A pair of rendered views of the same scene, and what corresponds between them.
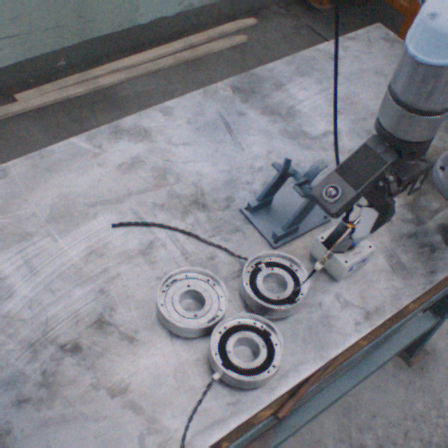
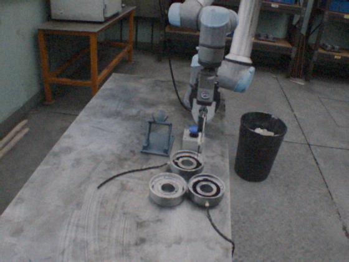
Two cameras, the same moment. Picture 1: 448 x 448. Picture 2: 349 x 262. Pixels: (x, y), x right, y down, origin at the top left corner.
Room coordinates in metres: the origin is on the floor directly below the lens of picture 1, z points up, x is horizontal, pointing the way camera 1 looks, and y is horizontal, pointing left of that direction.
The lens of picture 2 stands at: (-0.02, 0.43, 1.40)
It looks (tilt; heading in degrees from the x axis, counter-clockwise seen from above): 31 degrees down; 320
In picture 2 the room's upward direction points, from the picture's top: 5 degrees clockwise
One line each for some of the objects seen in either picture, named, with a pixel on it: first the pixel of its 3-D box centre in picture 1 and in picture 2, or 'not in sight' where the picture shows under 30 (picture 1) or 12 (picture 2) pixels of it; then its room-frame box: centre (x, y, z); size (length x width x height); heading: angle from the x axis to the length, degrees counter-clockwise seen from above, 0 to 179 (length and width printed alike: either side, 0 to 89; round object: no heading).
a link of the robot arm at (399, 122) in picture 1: (410, 109); (209, 53); (0.59, -0.19, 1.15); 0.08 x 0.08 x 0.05
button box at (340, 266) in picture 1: (345, 248); (193, 139); (0.63, -0.20, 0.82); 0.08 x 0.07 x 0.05; 136
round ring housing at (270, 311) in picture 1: (274, 286); (187, 164); (0.53, -0.09, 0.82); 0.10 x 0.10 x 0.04
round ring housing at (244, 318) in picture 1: (245, 352); (205, 190); (0.41, -0.07, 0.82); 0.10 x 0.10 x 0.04
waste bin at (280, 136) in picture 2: not in sight; (257, 148); (0.98, -1.20, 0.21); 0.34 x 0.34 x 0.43
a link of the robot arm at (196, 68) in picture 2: not in sight; (205, 68); (0.86, -0.46, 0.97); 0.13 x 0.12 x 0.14; 27
